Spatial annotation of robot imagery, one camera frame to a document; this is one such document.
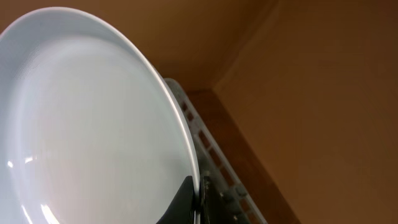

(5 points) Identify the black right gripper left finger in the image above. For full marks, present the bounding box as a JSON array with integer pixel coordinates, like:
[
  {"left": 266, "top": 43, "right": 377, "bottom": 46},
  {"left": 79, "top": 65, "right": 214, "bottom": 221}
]
[{"left": 157, "top": 176, "right": 195, "bottom": 224}]

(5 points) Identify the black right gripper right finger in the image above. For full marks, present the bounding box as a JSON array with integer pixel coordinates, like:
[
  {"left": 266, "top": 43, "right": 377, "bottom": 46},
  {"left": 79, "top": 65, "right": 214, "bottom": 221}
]
[{"left": 200, "top": 176, "right": 243, "bottom": 224}]

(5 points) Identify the light blue plate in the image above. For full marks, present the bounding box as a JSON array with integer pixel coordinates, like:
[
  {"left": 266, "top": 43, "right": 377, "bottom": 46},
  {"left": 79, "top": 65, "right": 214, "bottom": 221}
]
[{"left": 1, "top": 7, "right": 200, "bottom": 223}]

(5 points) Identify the grey dishwasher rack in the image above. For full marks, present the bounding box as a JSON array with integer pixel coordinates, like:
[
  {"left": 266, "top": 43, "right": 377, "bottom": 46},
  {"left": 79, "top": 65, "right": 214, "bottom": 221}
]
[{"left": 165, "top": 78, "right": 267, "bottom": 224}]

